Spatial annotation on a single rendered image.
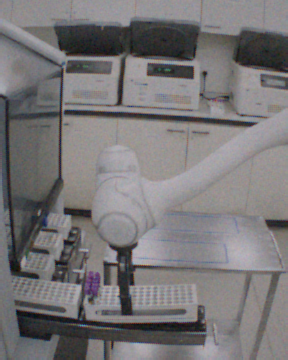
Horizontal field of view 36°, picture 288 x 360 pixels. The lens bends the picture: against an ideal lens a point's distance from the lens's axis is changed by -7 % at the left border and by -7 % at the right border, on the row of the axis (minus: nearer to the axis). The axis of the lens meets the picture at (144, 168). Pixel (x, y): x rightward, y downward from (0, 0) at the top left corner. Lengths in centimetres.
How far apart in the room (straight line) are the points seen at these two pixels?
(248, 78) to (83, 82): 121
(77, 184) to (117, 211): 274
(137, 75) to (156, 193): 248
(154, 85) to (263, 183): 112
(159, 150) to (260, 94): 87
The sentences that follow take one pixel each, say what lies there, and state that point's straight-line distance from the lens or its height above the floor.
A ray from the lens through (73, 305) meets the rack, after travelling 122.
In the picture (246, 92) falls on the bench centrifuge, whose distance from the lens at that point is 341.
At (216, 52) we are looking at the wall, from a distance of 397.
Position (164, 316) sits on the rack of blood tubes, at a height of 85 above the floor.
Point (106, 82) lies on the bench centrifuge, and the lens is 336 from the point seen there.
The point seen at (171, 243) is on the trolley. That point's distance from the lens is 163.
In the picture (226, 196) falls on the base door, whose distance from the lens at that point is 360.
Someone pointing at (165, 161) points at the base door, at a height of 52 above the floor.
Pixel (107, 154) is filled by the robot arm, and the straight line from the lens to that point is 103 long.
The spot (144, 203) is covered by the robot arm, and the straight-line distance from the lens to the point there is 90.
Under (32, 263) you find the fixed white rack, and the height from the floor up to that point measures 86.
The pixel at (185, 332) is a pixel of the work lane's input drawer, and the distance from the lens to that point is 123.
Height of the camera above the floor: 158
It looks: 19 degrees down
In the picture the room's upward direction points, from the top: 3 degrees clockwise
